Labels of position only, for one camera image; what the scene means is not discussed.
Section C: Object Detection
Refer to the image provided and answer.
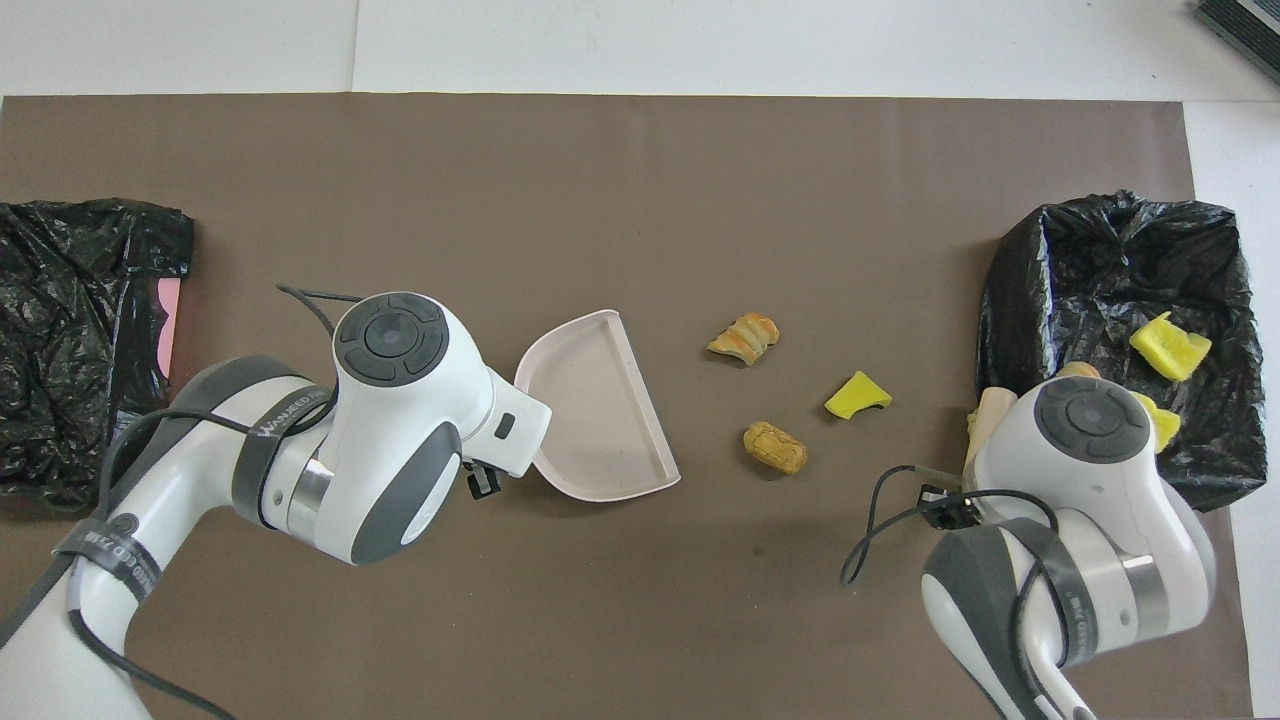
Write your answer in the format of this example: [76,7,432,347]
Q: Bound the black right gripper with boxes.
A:
[918,485,986,531]

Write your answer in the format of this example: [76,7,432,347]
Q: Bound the beige hand brush black bristles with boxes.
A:
[972,386,1021,471]

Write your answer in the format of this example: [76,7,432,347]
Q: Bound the beige plastic dustpan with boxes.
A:
[513,309,683,503]

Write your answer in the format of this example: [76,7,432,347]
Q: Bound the small yellow sponge wedge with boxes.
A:
[824,371,894,421]

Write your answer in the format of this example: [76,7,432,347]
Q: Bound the yellow sponge piece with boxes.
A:
[1130,311,1213,382]
[1128,393,1183,451]

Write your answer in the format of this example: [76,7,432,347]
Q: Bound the black bag lined bin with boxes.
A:
[975,190,1269,511]

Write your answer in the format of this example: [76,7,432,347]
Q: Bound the pink bin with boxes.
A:
[157,278,183,376]

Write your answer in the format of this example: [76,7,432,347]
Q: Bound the black trash bag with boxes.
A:
[0,198,195,506]

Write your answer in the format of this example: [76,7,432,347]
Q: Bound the brown bread roll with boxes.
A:
[742,421,810,477]

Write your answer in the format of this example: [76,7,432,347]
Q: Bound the orange striped pastry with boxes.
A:
[706,312,781,368]

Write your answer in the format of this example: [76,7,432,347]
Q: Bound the brown table mat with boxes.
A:
[0,95,1251,720]

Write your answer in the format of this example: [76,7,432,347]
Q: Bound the black ribbed device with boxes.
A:
[1195,0,1280,81]

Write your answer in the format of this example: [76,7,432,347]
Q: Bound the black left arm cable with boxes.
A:
[0,285,363,720]

